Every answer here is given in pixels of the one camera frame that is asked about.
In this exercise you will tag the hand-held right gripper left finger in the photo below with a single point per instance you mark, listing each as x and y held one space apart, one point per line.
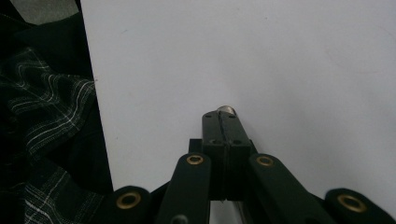
214 155

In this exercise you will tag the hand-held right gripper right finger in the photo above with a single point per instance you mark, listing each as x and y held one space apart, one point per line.
238 161

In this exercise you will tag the dark plaid clothing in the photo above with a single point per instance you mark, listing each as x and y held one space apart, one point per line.
46 93

